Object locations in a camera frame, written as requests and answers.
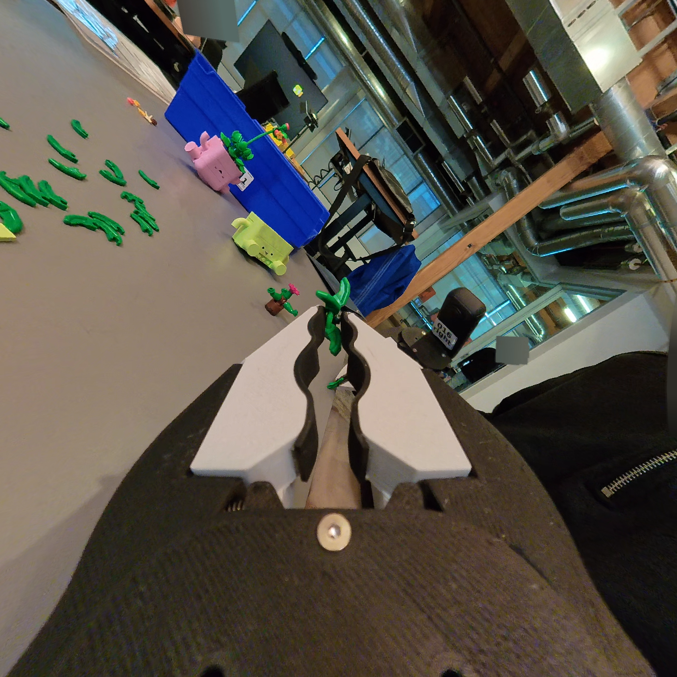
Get small potted toy flower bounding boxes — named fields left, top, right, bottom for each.
left=264, top=283, right=301, bottom=318

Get pink toy flower pot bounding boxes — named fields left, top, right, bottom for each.
left=183, top=123, right=291, bottom=194

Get lime green toy flower pot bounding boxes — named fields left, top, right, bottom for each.
left=231, top=211, right=295, bottom=277

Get group of green leaf pieces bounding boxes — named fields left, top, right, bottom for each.
left=0, top=116, right=161, bottom=247

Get person's black jacket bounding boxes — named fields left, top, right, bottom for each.
left=475, top=351, right=677, bottom=677

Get small orange flower piece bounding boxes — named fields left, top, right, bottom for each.
left=126, top=96, right=159, bottom=127

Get open instruction booklet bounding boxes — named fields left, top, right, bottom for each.
left=53, top=0, right=178, bottom=104

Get metal ceiling ducts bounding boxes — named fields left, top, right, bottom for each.
left=296, top=0, right=677, bottom=281

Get black-legged desk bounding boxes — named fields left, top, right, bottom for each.
left=311, top=127, right=420, bottom=277

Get wooden beam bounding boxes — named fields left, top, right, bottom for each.
left=365, top=129, right=614, bottom=329

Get blue plastic bin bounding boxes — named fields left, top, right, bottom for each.
left=164, top=49, right=330, bottom=249

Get blue bag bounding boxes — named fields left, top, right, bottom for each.
left=346, top=244, right=423, bottom=316

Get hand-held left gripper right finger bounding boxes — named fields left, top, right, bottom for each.
left=341, top=311, right=472, bottom=507

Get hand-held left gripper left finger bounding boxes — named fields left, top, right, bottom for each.
left=189, top=307, right=326, bottom=508

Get black monitor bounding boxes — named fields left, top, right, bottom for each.
left=233, top=19, right=329, bottom=140

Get green spiky plant stem piece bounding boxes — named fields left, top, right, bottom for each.
left=315, top=277, right=351, bottom=356

